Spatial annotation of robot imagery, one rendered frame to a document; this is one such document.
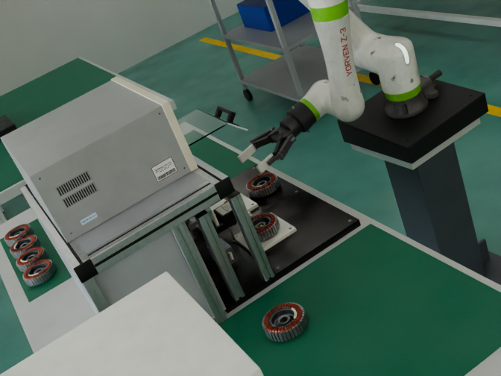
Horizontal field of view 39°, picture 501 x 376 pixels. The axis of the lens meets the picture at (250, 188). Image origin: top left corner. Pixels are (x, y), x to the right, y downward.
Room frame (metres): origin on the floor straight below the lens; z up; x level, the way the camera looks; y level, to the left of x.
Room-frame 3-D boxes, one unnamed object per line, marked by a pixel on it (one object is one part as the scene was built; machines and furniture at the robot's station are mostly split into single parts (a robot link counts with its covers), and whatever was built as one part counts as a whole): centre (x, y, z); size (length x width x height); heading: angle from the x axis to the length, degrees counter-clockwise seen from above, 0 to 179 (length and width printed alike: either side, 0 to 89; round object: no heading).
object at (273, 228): (1.83, 0.02, 0.80); 0.11 x 0.11 x 0.04
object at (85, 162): (1.85, 0.36, 1.22); 0.44 x 0.39 x 0.20; 19
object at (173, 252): (1.50, 0.33, 0.91); 0.28 x 0.03 x 0.32; 109
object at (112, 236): (1.84, 0.36, 1.09); 0.68 x 0.44 x 0.05; 19
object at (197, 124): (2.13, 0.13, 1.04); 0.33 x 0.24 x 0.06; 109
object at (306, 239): (1.94, 0.07, 0.76); 0.64 x 0.47 x 0.02; 19
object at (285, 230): (1.83, 0.02, 0.78); 0.15 x 0.15 x 0.01; 19
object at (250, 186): (2.10, -0.04, 0.79); 0.11 x 0.11 x 0.04
